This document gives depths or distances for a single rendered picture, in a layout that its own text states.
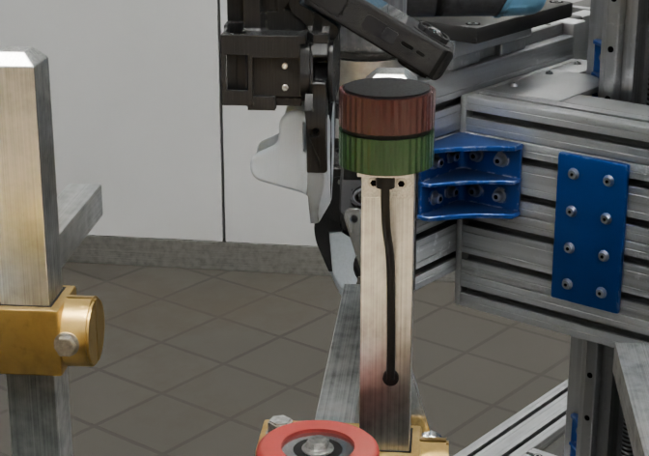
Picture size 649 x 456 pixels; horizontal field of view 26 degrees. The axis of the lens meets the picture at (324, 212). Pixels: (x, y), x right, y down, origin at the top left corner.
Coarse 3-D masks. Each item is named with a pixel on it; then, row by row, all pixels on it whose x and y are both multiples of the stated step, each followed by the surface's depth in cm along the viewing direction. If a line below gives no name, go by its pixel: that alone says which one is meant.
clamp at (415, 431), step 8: (264, 424) 102; (352, 424) 102; (264, 432) 101; (416, 432) 101; (416, 440) 100; (424, 440) 100; (432, 440) 100; (440, 440) 100; (256, 448) 99; (416, 448) 99; (424, 448) 99; (432, 448) 99; (440, 448) 99; (448, 448) 99
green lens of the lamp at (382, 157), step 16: (432, 128) 88; (352, 144) 86; (368, 144) 85; (384, 144) 85; (400, 144) 85; (416, 144) 86; (432, 144) 87; (352, 160) 86; (368, 160) 86; (384, 160) 85; (400, 160) 86; (416, 160) 86; (432, 160) 88
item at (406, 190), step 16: (368, 80) 89; (384, 80) 89; (400, 80) 89; (416, 80) 89; (368, 96) 85; (384, 96) 85; (400, 96) 85; (416, 96) 85; (368, 176) 87; (384, 176) 86; (400, 176) 87; (368, 192) 92; (384, 192) 88; (400, 192) 92; (384, 208) 89; (384, 224) 90; (384, 240) 91
